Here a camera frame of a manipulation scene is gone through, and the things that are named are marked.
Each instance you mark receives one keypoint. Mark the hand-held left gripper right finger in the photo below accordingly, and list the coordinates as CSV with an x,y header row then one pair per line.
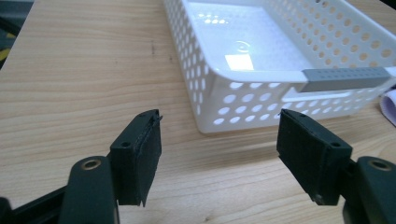
x,y
311,155

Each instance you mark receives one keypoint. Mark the pale purple and white cloth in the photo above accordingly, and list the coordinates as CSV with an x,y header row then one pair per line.
x,y
389,107

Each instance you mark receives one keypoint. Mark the white perforated plastic basket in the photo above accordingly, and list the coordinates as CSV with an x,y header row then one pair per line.
x,y
249,62

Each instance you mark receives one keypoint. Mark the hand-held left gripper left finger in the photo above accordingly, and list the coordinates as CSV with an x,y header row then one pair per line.
x,y
137,161

